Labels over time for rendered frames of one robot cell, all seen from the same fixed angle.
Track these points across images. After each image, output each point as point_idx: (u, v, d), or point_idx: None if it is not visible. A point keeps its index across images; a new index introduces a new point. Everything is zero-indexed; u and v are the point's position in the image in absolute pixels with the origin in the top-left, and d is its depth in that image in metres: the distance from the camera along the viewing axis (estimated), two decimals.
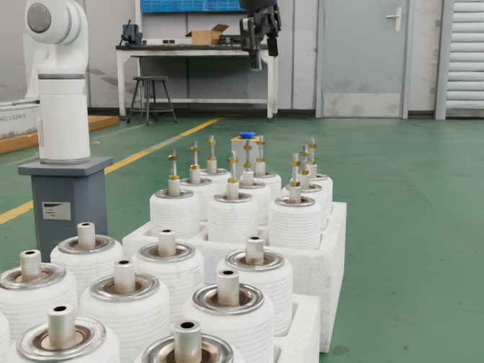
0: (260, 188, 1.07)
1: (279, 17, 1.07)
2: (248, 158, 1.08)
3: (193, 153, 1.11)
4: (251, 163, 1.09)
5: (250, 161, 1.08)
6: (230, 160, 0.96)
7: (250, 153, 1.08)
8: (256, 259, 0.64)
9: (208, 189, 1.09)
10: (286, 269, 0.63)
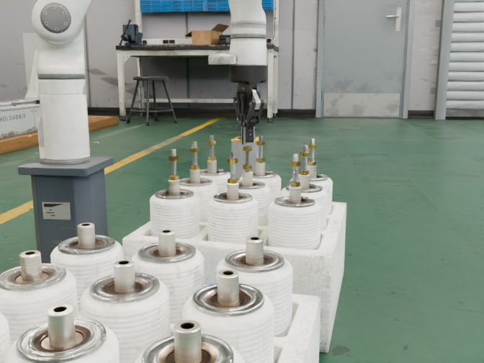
0: None
1: (246, 110, 1.11)
2: (247, 160, 1.08)
3: (193, 153, 1.11)
4: (251, 164, 1.09)
5: (249, 163, 1.08)
6: (230, 160, 0.96)
7: (249, 155, 1.08)
8: (256, 260, 0.64)
9: (208, 189, 1.09)
10: (286, 270, 0.63)
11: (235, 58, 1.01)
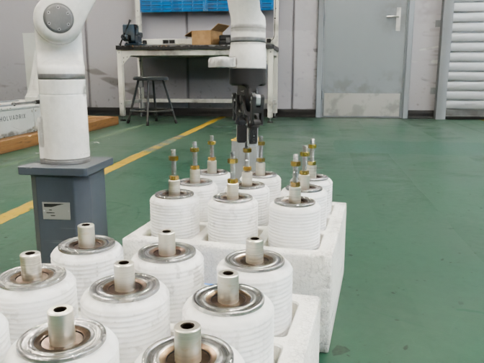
0: (252, 189, 1.06)
1: None
2: (245, 160, 1.08)
3: (193, 153, 1.11)
4: (245, 167, 1.08)
5: (244, 164, 1.08)
6: (230, 160, 0.96)
7: (244, 156, 1.08)
8: (256, 260, 0.64)
9: (208, 189, 1.09)
10: (286, 270, 0.63)
11: (234, 61, 1.02)
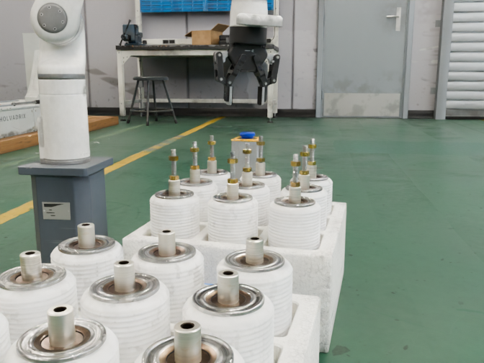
0: (258, 189, 1.06)
1: (215, 68, 1.05)
2: (245, 162, 1.08)
3: (193, 153, 1.11)
4: (251, 168, 1.08)
5: (247, 166, 1.08)
6: (230, 160, 0.96)
7: (248, 158, 1.08)
8: (256, 260, 0.64)
9: (208, 189, 1.09)
10: (286, 270, 0.63)
11: None
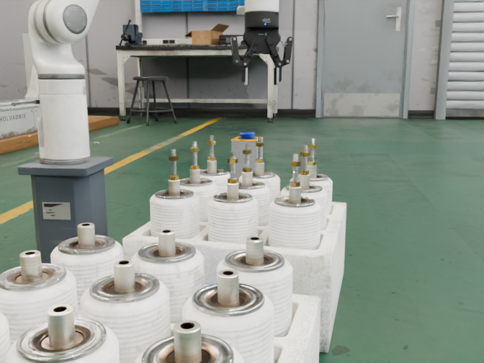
0: (256, 189, 1.06)
1: (289, 51, 1.15)
2: (248, 163, 1.08)
3: (193, 153, 1.11)
4: None
5: (248, 166, 1.09)
6: (230, 160, 0.96)
7: (248, 158, 1.08)
8: (256, 260, 0.64)
9: (208, 189, 1.09)
10: (286, 270, 0.63)
11: None
